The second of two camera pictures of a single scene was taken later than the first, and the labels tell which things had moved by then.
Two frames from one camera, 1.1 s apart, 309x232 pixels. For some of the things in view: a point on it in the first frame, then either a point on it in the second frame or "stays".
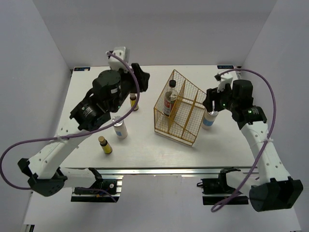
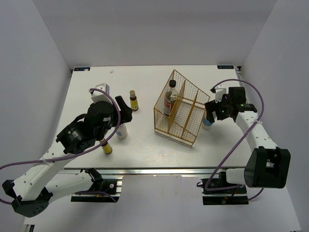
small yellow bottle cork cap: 105,147 stays
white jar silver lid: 120,128 stays
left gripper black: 143,78 → 126,111
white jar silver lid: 209,118 stays
